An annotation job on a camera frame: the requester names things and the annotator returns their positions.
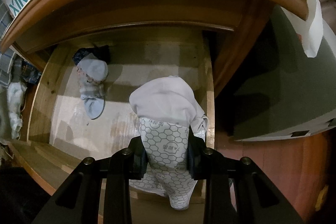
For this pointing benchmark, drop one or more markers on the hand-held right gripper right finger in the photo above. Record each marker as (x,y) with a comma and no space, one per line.
(194,161)

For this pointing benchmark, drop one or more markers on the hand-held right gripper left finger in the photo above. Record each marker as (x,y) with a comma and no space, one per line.
(139,161)

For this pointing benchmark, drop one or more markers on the white hexagon-patterned garment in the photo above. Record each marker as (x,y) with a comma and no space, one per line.
(165,145)

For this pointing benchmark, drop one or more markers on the white underwear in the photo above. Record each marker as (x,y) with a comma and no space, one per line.
(162,98)

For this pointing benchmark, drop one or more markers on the grey sock bundle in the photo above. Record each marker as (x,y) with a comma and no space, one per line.
(93,74)

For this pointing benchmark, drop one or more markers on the dark blue patterned underwear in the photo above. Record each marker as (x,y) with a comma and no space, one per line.
(101,52)

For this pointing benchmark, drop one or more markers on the wooden drawer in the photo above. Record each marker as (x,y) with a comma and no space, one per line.
(42,98)

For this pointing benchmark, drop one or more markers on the grey box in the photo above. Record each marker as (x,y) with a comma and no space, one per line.
(288,82)

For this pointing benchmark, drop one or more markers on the white sheer fabric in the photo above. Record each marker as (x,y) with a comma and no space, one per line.
(15,98)

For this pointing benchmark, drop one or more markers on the blue patterned packet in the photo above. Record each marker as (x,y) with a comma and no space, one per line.
(30,73)

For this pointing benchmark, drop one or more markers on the grey plaid cloth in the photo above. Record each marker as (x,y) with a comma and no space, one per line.
(8,66)

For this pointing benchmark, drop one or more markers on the white dotted cloth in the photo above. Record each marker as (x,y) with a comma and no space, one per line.
(313,29)

